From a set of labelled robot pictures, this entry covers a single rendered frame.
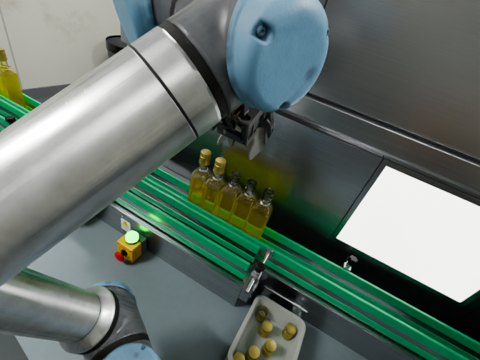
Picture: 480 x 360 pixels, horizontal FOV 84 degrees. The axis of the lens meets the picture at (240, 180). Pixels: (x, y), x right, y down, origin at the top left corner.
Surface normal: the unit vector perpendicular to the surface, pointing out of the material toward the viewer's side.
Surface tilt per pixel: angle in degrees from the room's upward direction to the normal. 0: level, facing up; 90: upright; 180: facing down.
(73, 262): 0
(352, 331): 90
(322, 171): 90
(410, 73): 90
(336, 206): 90
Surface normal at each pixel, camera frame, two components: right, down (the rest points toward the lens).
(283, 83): 0.55, 0.58
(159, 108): 0.38, 0.31
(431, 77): -0.45, 0.47
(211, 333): 0.22, -0.76
